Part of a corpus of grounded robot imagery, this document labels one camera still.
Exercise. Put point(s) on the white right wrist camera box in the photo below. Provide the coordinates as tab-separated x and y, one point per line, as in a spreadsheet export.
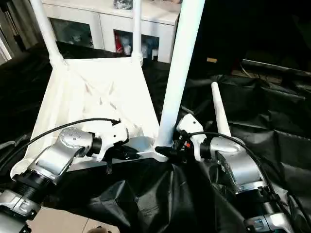
190	125

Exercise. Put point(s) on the shiny silver ornament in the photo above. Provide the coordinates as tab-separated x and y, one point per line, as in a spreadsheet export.
122	4

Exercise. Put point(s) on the white plastic table top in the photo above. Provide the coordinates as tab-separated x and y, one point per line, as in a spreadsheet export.
97	97

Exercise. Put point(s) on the white plastic table leg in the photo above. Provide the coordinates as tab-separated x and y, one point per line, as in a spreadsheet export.
180	73
220	111
137	29
46	34

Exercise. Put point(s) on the black robot left foot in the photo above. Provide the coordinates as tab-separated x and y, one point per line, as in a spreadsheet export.
99	230

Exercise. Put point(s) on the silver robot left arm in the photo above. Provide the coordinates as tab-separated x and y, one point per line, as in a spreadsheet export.
58	155

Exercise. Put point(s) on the black mat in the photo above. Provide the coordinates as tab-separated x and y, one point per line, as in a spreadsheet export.
155	199

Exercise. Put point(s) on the dark grey bar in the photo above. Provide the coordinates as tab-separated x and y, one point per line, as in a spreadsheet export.
277	66

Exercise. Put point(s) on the white glass-door cabinet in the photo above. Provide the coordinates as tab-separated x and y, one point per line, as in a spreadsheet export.
92	22

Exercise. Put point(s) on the grey metal rack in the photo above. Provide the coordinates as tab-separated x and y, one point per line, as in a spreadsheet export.
17	24

